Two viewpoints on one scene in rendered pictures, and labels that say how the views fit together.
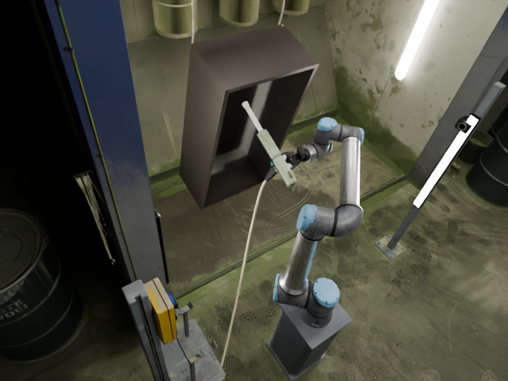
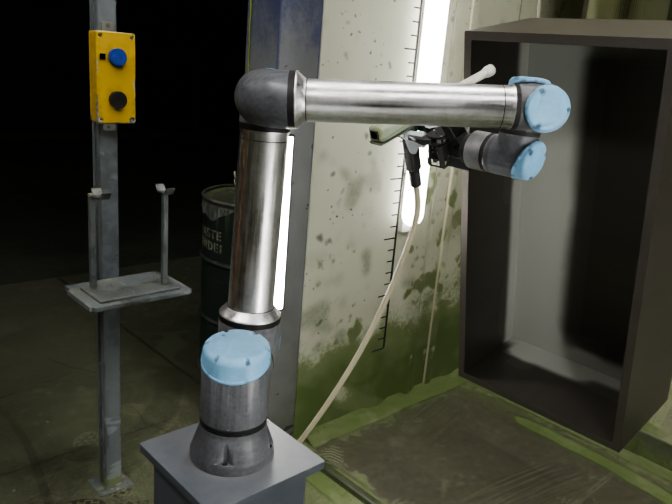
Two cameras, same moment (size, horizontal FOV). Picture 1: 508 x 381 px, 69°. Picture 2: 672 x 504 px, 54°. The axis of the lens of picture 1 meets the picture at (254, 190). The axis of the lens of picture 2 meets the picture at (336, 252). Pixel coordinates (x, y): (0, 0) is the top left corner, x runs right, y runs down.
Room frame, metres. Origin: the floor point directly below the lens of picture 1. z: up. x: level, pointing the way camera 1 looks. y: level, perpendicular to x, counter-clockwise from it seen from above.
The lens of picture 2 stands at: (1.06, -1.77, 1.51)
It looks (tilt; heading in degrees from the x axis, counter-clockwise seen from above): 16 degrees down; 86
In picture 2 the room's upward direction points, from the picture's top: 5 degrees clockwise
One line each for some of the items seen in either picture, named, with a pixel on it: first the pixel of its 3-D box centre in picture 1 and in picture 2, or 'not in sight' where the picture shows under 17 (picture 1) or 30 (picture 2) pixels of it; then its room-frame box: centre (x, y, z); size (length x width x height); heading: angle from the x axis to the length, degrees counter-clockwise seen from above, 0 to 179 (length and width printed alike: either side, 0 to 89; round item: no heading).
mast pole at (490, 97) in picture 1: (432, 184); not in sight; (1.95, -1.26, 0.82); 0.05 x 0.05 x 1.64; 40
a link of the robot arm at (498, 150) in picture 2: (319, 147); (512, 155); (1.54, -0.31, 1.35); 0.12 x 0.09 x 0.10; 132
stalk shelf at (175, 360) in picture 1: (188, 359); (128, 289); (0.55, 0.19, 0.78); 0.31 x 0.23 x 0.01; 40
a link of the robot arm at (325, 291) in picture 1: (321, 296); (235, 376); (0.95, -0.44, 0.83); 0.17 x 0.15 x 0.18; 86
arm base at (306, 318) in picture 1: (317, 308); (232, 432); (0.95, -0.45, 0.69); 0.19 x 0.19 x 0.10
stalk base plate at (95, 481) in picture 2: not in sight; (110, 481); (0.46, 0.29, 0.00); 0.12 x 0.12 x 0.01; 40
